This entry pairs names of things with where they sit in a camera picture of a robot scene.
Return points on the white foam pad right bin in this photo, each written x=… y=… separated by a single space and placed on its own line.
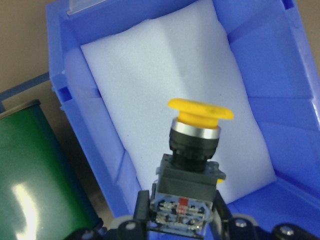
x=184 y=54

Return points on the green conveyor belt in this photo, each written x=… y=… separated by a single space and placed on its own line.
x=41 y=198

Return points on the blue right plastic bin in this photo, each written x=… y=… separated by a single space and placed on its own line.
x=269 y=43

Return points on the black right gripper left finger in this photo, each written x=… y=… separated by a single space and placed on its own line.
x=142 y=210

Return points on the yellow push button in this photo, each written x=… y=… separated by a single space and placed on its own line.
x=183 y=197

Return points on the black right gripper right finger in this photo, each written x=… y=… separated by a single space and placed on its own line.
x=221 y=212

